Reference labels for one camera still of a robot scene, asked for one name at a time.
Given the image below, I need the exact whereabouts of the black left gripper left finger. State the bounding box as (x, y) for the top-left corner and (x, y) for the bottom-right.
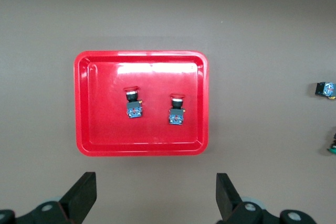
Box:
(0, 172), (97, 224)

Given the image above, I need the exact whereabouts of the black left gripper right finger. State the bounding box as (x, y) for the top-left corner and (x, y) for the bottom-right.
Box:
(216, 173), (318, 224)

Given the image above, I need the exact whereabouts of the red mushroom push button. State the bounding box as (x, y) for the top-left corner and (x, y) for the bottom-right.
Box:
(122, 86), (144, 120)
(169, 93), (186, 126)

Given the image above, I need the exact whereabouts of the red plastic tray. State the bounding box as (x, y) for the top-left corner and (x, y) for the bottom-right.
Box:
(73, 50), (210, 157)

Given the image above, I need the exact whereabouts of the green mushroom push button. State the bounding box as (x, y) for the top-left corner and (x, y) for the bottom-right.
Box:
(327, 131), (336, 154)
(314, 81), (336, 101)

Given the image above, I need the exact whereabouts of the brown table cover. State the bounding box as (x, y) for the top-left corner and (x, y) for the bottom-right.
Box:
(0, 0), (336, 224)

